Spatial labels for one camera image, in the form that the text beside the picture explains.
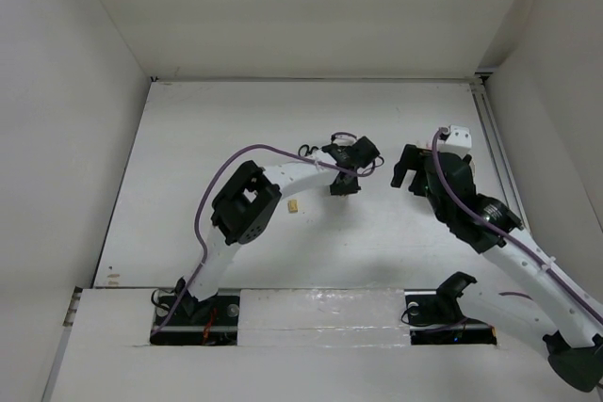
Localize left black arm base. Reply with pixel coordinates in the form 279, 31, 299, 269
150, 279, 240, 346

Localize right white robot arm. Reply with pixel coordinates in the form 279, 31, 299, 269
391, 144, 602, 393

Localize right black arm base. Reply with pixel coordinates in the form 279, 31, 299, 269
400, 272, 497, 346

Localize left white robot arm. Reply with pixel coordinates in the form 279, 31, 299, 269
169, 137, 383, 324

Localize white round compartment container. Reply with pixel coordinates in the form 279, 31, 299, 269
464, 154, 476, 178

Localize small yellow eraser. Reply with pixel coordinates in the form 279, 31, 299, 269
287, 200, 299, 213

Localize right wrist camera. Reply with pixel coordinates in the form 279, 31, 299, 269
436, 125, 472, 158

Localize black handled scissors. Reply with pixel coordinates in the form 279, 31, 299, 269
298, 144, 318, 157

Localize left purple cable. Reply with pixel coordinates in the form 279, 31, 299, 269
150, 131, 378, 342

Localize aluminium rail right side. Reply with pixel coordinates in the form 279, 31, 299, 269
472, 72, 522, 201

